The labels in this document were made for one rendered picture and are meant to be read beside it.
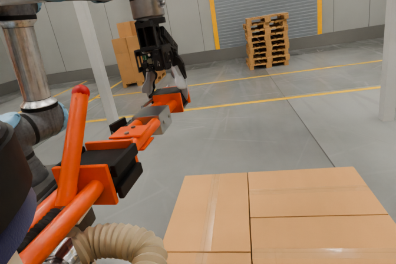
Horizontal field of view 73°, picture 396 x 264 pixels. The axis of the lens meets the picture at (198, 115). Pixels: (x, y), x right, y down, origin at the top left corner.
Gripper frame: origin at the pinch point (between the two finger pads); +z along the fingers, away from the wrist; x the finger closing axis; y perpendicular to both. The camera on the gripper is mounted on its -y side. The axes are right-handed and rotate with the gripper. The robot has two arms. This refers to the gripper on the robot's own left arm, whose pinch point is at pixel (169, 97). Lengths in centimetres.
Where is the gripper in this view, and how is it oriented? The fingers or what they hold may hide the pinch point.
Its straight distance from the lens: 72.4
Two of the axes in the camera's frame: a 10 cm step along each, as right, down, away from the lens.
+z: 1.6, 9.3, 3.2
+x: 9.6, -0.7, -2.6
